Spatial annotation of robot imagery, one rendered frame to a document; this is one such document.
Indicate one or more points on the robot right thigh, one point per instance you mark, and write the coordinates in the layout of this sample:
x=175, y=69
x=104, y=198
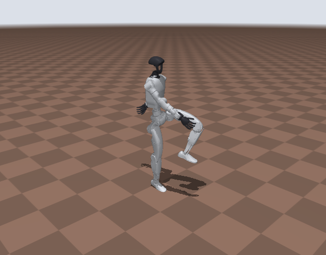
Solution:
x=156, y=140

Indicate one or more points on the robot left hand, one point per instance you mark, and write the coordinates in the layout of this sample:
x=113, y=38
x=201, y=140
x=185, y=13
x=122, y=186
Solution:
x=142, y=109

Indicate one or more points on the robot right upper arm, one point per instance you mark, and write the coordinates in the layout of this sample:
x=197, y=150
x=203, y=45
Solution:
x=150, y=87

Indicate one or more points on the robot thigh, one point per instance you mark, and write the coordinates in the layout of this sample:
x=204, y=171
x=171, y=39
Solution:
x=156, y=140
x=198, y=126

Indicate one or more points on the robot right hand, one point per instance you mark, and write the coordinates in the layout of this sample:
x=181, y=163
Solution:
x=186, y=122

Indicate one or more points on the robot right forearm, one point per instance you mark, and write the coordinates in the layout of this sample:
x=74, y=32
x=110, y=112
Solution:
x=169, y=108

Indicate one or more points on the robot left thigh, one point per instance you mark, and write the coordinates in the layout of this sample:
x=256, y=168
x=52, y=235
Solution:
x=198, y=126

